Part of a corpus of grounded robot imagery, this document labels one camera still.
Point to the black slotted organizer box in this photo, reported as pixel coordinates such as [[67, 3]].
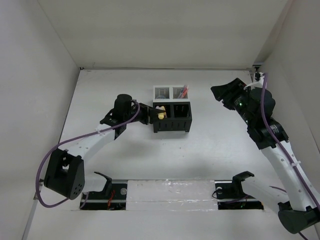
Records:
[[178, 117]]

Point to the yellow highlighter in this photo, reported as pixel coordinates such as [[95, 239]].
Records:
[[162, 115]]

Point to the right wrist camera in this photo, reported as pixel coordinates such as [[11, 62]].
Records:
[[257, 78]]

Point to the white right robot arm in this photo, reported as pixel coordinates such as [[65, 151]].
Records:
[[298, 205]]

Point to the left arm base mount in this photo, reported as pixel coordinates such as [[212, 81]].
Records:
[[103, 195]]

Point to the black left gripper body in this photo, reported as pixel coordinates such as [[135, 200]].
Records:
[[143, 116]]

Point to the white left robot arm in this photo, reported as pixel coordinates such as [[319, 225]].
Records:
[[66, 173]]

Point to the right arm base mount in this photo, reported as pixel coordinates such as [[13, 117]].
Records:
[[230, 196]]

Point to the white slotted organizer box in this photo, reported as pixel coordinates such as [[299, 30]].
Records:
[[171, 92]]

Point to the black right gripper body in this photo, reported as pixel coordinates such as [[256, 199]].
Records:
[[243, 95]]

